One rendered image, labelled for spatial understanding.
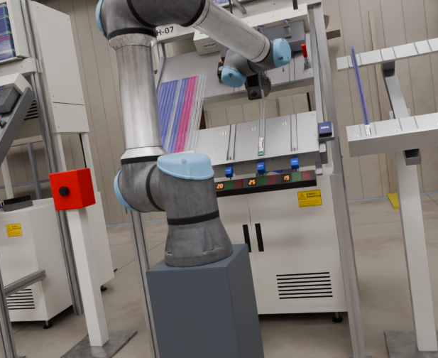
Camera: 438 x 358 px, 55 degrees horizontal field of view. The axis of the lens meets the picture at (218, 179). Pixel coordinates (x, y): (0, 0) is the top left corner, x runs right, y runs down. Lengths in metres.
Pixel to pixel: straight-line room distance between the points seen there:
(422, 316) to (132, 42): 1.24
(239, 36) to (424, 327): 1.11
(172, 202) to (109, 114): 4.80
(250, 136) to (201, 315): 0.78
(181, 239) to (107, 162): 4.85
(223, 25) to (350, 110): 3.83
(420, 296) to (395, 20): 3.74
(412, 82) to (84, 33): 3.95
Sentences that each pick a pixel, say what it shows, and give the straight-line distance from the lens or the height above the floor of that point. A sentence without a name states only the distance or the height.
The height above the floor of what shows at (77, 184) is 0.72.
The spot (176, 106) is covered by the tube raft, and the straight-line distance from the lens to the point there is 1.73.
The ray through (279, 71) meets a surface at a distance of 1.72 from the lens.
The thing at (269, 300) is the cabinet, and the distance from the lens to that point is 1.85.
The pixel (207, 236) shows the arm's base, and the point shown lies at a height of 0.60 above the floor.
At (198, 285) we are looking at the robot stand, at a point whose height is 0.51.
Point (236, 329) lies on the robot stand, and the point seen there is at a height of 0.42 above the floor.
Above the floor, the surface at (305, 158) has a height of 0.71.
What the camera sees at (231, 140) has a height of 0.80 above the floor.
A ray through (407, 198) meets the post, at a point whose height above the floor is 0.53.
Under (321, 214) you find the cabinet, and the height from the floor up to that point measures 0.46.
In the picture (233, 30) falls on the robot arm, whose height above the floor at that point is 1.06.
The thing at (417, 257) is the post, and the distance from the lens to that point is 1.55.
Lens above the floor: 0.78
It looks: 4 degrees down
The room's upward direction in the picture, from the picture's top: 9 degrees counter-clockwise
